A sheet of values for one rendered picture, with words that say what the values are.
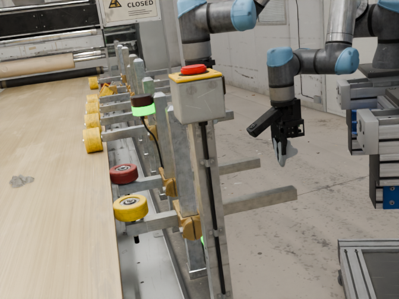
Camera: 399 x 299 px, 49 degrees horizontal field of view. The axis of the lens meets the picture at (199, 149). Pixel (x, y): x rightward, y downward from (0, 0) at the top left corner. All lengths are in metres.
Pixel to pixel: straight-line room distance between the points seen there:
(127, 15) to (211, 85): 3.06
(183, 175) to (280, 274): 1.42
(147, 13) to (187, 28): 2.60
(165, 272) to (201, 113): 0.71
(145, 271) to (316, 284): 1.14
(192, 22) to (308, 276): 1.54
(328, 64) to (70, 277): 0.90
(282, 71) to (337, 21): 0.21
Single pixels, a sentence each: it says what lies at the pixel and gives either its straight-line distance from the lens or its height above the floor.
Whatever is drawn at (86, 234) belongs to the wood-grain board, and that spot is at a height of 0.90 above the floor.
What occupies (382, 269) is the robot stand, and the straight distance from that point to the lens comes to 2.00.
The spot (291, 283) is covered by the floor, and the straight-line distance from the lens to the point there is 2.25.
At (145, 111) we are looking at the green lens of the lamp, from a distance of 1.16.
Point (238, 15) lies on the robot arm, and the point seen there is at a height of 1.29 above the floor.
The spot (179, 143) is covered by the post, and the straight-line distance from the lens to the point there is 0.95.
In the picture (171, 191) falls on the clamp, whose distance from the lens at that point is 1.22.
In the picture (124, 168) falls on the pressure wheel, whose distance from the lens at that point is 1.27.
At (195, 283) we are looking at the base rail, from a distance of 1.07.
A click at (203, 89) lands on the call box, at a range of 0.65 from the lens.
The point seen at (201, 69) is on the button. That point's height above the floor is 1.23.
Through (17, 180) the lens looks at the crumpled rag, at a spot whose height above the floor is 0.92.
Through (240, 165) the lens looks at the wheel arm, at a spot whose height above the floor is 0.85.
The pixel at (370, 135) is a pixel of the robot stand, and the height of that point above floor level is 0.96.
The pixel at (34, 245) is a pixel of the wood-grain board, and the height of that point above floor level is 0.90.
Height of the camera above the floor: 1.31
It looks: 18 degrees down
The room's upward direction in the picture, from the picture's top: 7 degrees counter-clockwise
